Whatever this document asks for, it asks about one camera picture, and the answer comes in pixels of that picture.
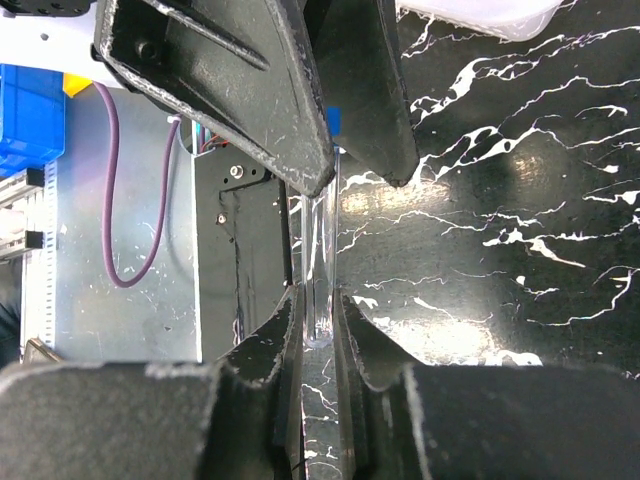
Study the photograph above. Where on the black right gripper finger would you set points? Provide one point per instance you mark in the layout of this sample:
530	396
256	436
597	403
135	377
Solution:
356	47
243	69

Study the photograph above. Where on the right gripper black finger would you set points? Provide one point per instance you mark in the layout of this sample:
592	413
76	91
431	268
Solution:
402	419
238	417

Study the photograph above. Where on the white perforated plastic basket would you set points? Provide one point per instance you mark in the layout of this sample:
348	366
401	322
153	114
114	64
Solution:
512	20

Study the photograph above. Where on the blue capped test tube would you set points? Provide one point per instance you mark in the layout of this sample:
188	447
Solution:
319	225

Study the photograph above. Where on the yellow plastic part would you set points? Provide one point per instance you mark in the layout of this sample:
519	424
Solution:
74	84

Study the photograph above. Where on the blue storage bin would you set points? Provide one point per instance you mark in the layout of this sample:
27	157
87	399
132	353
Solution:
33	117

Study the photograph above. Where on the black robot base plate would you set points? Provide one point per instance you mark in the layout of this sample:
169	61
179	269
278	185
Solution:
243	247

